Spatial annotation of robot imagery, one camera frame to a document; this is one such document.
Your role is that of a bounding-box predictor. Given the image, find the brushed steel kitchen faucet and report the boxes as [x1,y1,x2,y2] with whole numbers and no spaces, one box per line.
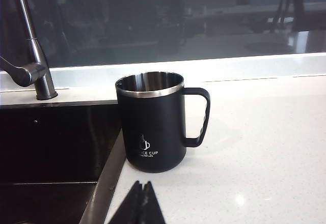
[0,0,59,101]

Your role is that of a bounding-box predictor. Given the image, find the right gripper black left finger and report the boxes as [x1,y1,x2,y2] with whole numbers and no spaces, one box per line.
[106,180,144,224]

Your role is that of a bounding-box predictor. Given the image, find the black undermount sink basin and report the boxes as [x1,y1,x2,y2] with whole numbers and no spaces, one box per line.
[0,100,126,224]

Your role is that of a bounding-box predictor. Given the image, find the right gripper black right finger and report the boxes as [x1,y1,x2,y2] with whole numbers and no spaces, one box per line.
[142,180,169,224]

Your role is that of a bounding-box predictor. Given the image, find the black steel mug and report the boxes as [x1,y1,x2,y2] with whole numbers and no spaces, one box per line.
[115,71,211,173]

